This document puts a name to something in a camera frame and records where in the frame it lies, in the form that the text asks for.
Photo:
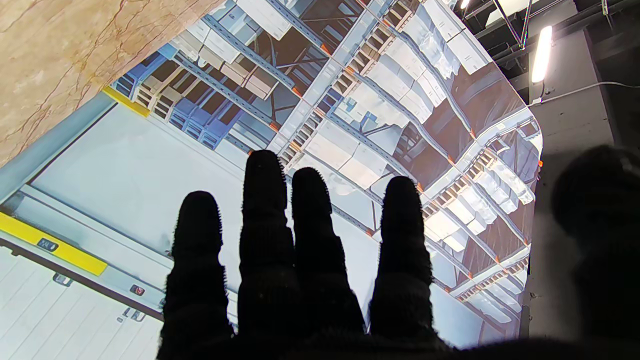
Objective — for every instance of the metal ceiling truss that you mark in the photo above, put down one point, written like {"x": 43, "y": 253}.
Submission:
{"x": 512, "y": 25}

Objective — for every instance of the warehouse print backdrop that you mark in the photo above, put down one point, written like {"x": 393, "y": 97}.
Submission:
{"x": 150, "y": 175}

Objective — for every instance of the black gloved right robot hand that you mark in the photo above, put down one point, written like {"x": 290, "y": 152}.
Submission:
{"x": 270, "y": 280}

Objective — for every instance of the ceiling tube light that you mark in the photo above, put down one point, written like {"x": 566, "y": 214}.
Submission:
{"x": 541, "y": 55}

